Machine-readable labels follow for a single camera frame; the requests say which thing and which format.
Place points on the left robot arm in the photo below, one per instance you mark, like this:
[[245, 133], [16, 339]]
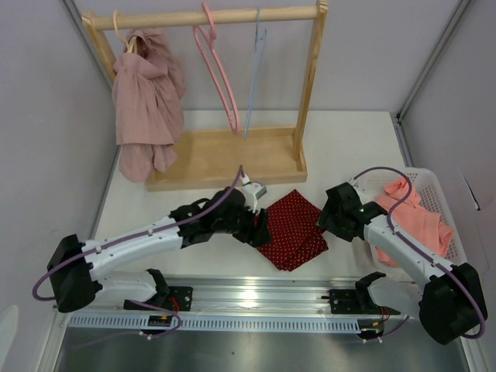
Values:
[[89, 273]]

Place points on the wooden clothes rack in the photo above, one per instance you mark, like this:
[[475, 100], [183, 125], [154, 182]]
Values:
[[273, 154]]

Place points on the salmon pink cloth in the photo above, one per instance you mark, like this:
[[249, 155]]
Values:
[[426, 227]]

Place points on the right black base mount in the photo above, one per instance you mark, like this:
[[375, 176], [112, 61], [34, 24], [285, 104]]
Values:
[[355, 301]]

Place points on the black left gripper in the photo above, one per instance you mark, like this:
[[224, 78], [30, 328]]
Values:
[[258, 235]]

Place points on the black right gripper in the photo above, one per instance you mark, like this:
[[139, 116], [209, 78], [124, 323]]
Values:
[[325, 220]]

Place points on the aluminium mounting rail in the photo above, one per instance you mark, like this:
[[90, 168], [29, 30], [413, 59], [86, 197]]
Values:
[[227, 296]]

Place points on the blue wire hanger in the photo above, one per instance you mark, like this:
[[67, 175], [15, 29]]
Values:
[[258, 56]]

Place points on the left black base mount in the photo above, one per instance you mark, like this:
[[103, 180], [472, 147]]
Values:
[[174, 296]]

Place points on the red polka dot cloth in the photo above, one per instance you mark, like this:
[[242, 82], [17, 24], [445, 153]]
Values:
[[295, 237]]

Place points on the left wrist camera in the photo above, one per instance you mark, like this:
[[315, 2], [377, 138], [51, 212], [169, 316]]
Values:
[[253, 192]]

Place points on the white plastic basket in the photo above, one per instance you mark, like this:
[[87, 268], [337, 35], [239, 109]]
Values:
[[427, 186]]

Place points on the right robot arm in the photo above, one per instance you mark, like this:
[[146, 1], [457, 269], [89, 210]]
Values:
[[448, 299]]

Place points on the pink plastic hanger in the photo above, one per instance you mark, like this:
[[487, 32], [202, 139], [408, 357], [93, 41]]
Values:
[[205, 42]]

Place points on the pink pleated skirt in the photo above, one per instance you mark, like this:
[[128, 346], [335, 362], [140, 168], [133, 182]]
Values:
[[147, 91]]

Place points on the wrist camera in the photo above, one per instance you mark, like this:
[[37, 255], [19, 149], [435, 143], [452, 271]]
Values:
[[363, 196], [253, 192]]

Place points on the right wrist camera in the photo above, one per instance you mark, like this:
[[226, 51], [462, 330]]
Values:
[[363, 196]]

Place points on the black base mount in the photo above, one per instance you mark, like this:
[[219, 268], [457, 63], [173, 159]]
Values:
[[174, 296], [355, 301]]

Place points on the white slotted cable duct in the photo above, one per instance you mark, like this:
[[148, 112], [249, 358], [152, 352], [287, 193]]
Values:
[[217, 323]]

